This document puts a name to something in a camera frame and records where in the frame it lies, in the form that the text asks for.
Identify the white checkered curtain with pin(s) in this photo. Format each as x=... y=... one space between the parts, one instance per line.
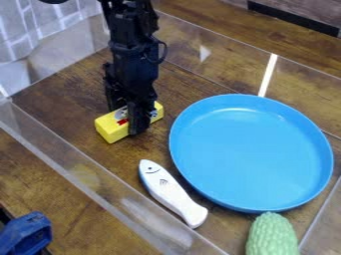
x=29 y=20

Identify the green bitter gourd toy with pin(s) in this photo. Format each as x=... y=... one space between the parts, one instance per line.
x=271 y=236

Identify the clear acrylic enclosure wall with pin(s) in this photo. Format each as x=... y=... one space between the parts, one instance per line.
x=59 y=169

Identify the blue clamp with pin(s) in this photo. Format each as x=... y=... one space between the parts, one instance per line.
x=25 y=235

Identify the white wooden fish toy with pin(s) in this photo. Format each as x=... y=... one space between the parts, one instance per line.
x=170 y=194

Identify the blue round tray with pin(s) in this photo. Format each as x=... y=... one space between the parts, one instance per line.
x=250 y=153

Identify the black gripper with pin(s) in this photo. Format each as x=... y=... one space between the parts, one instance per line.
x=132 y=22

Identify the black bar on table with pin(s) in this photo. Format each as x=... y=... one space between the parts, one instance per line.
x=294 y=19

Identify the yellow butter brick toy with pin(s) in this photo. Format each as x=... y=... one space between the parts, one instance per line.
x=112 y=125

